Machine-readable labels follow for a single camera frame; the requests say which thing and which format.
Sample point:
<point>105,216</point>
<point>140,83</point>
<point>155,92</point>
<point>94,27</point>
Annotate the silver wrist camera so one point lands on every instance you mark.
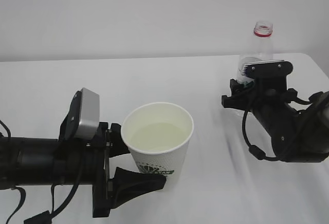
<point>89,115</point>
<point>267,69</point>

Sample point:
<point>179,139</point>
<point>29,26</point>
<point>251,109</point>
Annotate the clear water bottle red label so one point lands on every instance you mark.
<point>259,48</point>

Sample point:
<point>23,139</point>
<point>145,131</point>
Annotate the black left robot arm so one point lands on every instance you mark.
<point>34,161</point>

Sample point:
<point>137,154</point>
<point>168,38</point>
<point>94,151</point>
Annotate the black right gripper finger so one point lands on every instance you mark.
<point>235,87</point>

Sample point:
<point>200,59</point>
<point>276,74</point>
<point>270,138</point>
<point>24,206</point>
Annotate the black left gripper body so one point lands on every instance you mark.
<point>98,172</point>

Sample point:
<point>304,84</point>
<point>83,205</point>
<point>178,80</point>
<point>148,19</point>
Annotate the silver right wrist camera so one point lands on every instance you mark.
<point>267,69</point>

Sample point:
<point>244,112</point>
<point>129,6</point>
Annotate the white paper cup green logo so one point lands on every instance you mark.
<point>157,136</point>

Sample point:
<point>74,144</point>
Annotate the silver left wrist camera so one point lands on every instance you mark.
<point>89,115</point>

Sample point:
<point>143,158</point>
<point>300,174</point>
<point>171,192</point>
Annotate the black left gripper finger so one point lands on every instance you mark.
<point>127,185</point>
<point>117,146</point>

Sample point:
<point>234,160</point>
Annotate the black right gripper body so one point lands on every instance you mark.
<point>267,99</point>

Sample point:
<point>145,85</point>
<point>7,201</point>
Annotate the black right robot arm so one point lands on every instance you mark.
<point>298,129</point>

